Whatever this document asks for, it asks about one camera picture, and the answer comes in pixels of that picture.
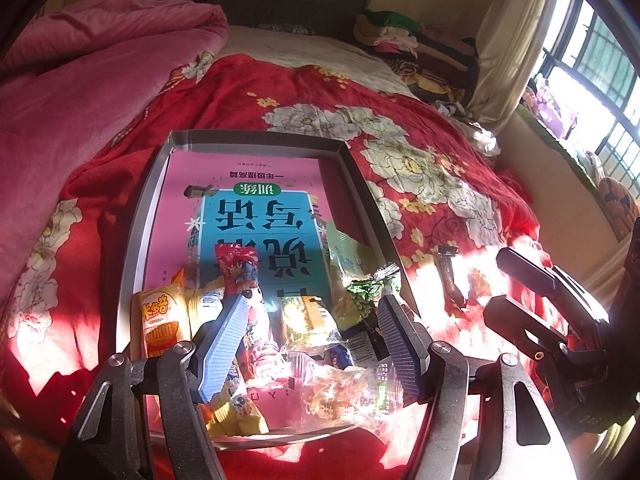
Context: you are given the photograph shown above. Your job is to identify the pink and white folded clothes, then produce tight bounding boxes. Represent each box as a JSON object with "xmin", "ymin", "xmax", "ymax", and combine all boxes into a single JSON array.
[{"xmin": 372, "ymin": 30, "xmax": 419, "ymax": 59}]

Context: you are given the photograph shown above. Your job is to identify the dark headboard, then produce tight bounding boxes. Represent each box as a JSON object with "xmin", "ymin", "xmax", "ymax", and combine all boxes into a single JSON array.
[{"xmin": 110, "ymin": 0, "xmax": 378, "ymax": 41}]

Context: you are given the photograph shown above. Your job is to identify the gold snack packet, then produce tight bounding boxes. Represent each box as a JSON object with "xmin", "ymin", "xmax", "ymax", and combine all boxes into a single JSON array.
[{"xmin": 279, "ymin": 295, "xmax": 342, "ymax": 347}]

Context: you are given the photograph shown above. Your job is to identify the dark brown snack packet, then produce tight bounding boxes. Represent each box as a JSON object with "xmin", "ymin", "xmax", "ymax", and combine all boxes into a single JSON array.
[{"xmin": 436, "ymin": 243, "xmax": 467, "ymax": 307}]

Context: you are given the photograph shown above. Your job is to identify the beige mattress sheet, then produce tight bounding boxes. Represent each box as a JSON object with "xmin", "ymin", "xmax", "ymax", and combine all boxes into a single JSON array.
[{"xmin": 220, "ymin": 25, "xmax": 416, "ymax": 97}]

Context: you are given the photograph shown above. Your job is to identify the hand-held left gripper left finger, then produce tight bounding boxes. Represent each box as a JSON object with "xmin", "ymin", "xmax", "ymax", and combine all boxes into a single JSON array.
[{"xmin": 52, "ymin": 292, "xmax": 251, "ymax": 480}]

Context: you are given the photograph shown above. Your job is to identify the silver metal tray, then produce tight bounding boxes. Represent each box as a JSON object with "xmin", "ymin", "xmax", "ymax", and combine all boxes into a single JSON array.
[{"xmin": 117, "ymin": 129, "xmax": 422, "ymax": 453}]

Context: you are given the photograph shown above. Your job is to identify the pile of folded clothes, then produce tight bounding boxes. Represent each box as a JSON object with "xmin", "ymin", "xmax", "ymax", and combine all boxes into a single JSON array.
[{"xmin": 395, "ymin": 57, "xmax": 467, "ymax": 104}]

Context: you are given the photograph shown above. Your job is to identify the window with metal grille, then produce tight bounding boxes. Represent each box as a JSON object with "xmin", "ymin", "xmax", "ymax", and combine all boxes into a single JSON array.
[{"xmin": 537, "ymin": 0, "xmax": 640, "ymax": 196}]

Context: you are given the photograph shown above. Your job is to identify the purple bag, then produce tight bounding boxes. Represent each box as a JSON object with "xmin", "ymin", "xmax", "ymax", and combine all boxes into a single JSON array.
[{"xmin": 520, "ymin": 85, "xmax": 579, "ymax": 139}]

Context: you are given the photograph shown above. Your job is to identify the orange snack packet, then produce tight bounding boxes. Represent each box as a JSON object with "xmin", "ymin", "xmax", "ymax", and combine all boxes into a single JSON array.
[{"xmin": 131, "ymin": 282, "xmax": 195, "ymax": 361}]

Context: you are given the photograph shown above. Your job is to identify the green patterned snack packet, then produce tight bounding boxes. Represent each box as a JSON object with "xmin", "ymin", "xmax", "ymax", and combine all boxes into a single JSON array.
[{"xmin": 346, "ymin": 265, "xmax": 401, "ymax": 322}]

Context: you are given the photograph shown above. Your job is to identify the cream curtain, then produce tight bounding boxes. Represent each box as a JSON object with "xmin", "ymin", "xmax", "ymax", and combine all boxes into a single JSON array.
[{"xmin": 465, "ymin": 0, "xmax": 563, "ymax": 127}]

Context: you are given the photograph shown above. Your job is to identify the pale green snack packet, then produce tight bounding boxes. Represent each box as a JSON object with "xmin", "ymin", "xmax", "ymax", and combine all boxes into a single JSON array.
[{"xmin": 324, "ymin": 222, "xmax": 382, "ymax": 331}]

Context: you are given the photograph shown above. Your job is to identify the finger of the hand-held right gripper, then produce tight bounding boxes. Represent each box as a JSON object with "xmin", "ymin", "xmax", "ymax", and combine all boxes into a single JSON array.
[
  {"xmin": 482, "ymin": 296, "xmax": 587, "ymax": 377},
  {"xmin": 496, "ymin": 247, "xmax": 608, "ymax": 323}
]

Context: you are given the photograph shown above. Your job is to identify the red snack packet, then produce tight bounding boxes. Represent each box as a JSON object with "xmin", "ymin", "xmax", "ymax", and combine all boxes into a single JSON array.
[{"xmin": 214, "ymin": 242, "xmax": 282, "ymax": 381}]

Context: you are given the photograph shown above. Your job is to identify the red floral bedsheet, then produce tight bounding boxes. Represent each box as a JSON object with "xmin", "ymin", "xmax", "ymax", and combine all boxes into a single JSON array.
[{"xmin": 0, "ymin": 50, "xmax": 571, "ymax": 480}]

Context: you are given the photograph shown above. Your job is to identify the pink and blue book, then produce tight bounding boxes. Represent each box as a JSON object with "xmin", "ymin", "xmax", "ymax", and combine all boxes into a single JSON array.
[{"xmin": 145, "ymin": 155, "xmax": 382, "ymax": 411}]

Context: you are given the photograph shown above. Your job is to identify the orange cushion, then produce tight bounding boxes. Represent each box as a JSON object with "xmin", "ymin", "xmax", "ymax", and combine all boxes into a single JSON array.
[{"xmin": 597, "ymin": 177, "xmax": 640, "ymax": 242}]

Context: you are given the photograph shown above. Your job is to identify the yellow snack packet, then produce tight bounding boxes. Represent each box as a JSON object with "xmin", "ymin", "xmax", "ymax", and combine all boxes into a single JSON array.
[{"xmin": 200, "ymin": 379, "xmax": 269, "ymax": 437}]

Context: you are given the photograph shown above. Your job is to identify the green garment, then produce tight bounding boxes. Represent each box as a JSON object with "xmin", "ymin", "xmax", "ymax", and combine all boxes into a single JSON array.
[{"xmin": 364, "ymin": 10, "xmax": 422, "ymax": 34}]

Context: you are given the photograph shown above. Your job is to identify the clear candy packet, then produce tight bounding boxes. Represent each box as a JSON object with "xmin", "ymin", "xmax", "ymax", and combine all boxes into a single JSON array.
[{"xmin": 299, "ymin": 360, "xmax": 402, "ymax": 432}]

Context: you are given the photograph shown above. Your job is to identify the white crumpled cloth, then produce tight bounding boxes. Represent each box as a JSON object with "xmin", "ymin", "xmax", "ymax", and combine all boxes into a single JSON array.
[{"xmin": 434, "ymin": 100, "xmax": 501, "ymax": 157}]

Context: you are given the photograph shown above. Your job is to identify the pink blanket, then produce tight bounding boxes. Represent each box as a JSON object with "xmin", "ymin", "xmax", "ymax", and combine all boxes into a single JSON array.
[{"xmin": 0, "ymin": 0, "xmax": 231, "ymax": 281}]

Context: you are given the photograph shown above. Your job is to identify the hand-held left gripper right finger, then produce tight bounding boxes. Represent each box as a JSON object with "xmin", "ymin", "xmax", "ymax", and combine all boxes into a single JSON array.
[{"xmin": 375, "ymin": 295, "xmax": 573, "ymax": 480}]

